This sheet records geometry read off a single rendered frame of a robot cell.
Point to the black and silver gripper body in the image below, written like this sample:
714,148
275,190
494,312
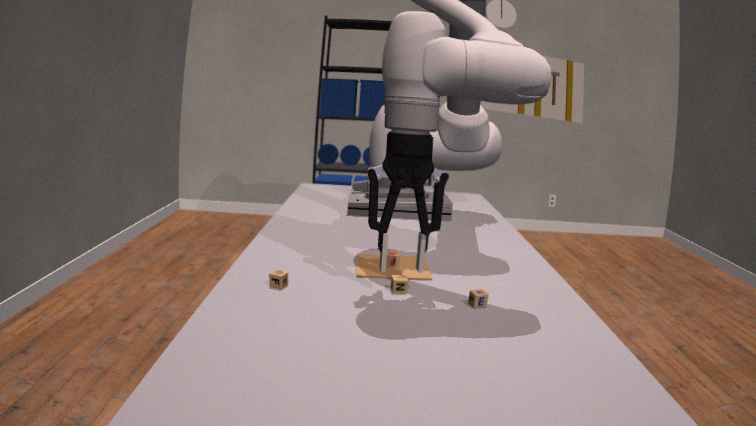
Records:
406,146

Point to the tan letter block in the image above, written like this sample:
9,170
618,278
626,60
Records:
478,298
399,284
393,259
278,279

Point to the tan flat mat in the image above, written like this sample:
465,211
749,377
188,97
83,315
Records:
368,267

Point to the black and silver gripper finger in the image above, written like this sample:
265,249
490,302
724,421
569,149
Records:
382,226
440,178

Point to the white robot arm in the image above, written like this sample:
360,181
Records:
420,61

